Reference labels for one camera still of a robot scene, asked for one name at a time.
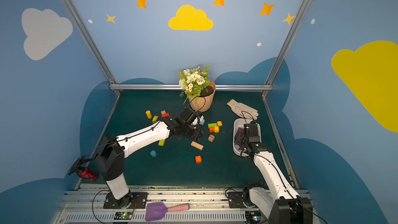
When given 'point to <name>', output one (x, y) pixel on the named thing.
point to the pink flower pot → (208, 92)
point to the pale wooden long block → (197, 145)
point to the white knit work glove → (243, 110)
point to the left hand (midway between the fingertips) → (203, 134)
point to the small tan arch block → (163, 112)
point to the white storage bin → (239, 123)
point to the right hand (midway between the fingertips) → (243, 136)
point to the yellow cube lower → (216, 129)
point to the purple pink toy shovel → (156, 211)
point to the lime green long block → (212, 125)
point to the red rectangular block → (166, 114)
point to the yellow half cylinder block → (155, 117)
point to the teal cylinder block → (153, 153)
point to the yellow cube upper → (219, 123)
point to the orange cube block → (198, 159)
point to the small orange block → (211, 129)
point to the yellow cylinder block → (148, 113)
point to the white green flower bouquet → (193, 81)
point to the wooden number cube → (211, 138)
